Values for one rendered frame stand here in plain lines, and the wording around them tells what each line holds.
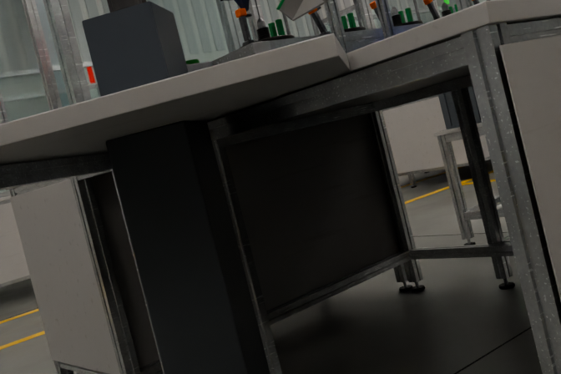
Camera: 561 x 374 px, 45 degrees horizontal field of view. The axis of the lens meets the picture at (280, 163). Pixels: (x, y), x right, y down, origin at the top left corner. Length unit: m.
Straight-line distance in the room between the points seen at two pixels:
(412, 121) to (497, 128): 5.95
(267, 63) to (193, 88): 0.10
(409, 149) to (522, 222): 6.05
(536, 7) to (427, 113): 5.75
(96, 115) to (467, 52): 0.51
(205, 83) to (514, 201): 0.45
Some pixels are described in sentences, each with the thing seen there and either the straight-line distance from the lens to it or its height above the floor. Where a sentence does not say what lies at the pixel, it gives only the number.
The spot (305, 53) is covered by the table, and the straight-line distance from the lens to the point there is 0.84.
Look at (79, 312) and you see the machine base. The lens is 2.39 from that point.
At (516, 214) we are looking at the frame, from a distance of 0.98.
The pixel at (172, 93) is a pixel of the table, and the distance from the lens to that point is 0.88.
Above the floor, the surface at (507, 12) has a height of 0.84.
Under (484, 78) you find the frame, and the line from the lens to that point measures 0.97.
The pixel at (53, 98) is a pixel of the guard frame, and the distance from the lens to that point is 2.25.
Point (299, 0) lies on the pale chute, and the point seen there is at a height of 1.03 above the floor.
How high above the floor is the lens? 0.74
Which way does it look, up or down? 1 degrees down
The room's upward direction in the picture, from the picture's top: 14 degrees counter-clockwise
